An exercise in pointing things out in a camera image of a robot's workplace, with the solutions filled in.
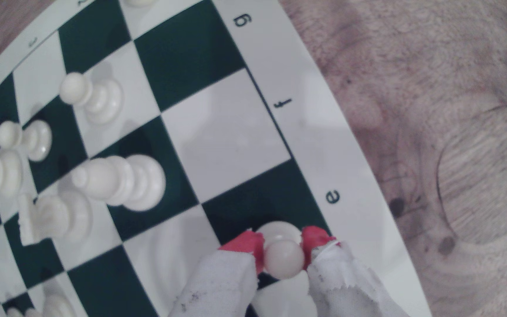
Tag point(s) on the white rook f3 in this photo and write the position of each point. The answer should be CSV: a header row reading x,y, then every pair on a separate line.
x,y
55,215

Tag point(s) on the gripper finger red tip taped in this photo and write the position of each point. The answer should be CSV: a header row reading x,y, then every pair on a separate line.
x,y
346,290
218,286

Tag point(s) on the white chess bishop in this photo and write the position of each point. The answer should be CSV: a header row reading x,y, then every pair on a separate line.
x,y
121,180

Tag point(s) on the white chess pawn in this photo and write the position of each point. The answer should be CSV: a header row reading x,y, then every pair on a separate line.
x,y
99,99
57,307
284,259
35,140

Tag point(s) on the green white chess board mat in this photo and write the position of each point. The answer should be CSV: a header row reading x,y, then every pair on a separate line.
x,y
222,141

